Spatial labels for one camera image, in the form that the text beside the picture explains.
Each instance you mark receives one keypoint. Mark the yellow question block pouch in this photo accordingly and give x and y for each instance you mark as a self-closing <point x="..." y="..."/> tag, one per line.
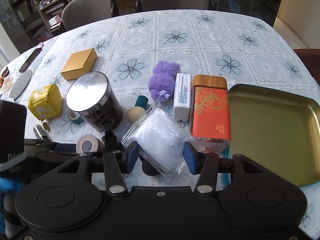
<point x="45" y="103"/>

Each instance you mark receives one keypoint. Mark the gold metal tray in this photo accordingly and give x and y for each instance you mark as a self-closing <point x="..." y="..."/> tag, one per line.
<point x="277" y="129"/>

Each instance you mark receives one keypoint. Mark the brown leather chair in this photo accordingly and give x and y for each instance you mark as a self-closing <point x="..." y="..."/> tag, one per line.
<point x="311" y="59"/>

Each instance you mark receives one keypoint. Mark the purple plush keychain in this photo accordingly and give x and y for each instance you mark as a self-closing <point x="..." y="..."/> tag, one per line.
<point x="162" y="84"/>

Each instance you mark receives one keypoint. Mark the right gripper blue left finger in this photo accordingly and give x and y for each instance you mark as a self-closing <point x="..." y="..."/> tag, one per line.
<point x="129" y="157"/>

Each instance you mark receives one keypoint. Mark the dark candle jar silver lid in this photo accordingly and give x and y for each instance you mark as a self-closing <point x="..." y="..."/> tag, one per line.
<point x="91" y="96"/>

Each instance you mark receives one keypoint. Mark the floral lace tablecloth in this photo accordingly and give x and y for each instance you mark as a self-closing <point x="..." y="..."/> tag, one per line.
<point x="241" y="49"/>

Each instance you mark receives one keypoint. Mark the pink tape roll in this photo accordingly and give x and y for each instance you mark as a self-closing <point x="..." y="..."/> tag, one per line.
<point x="89" y="144"/>

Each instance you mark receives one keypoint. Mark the wooden bookshelf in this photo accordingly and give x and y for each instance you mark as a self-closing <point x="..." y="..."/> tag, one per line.
<point x="29" y="22"/>

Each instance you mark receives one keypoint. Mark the white tissue pack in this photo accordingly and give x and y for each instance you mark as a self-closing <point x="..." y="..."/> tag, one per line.
<point x="182" y="97"/>

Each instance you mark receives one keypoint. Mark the orange tea tin wooden lid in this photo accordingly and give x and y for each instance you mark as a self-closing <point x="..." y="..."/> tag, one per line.
<point x="210" y="114"/>

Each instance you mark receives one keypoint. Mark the white cotton pads bag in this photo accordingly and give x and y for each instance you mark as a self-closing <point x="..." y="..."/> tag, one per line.
<point x="161" y="142"/>

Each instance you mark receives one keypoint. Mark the gold square box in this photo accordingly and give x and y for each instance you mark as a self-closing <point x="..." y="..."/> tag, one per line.
<point x="78" y="64"/>

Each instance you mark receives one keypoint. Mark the blue gloved hand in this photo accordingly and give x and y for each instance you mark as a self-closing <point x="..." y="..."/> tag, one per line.
<point x="9" y="186"/>

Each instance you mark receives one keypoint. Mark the beige puff teal handle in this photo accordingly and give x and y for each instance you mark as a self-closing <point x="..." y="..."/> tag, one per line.
<point x="138" y="110"/>

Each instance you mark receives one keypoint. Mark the grey chair left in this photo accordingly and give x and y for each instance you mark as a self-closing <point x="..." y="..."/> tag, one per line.
<point x="82" y="12"/>

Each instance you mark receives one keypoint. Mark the black smartphone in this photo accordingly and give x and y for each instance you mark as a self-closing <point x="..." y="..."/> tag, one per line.
<point x="29" y="60"/>

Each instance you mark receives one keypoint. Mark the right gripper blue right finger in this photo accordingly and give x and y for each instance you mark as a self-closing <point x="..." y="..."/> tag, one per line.
<point x="193" y="159"/>

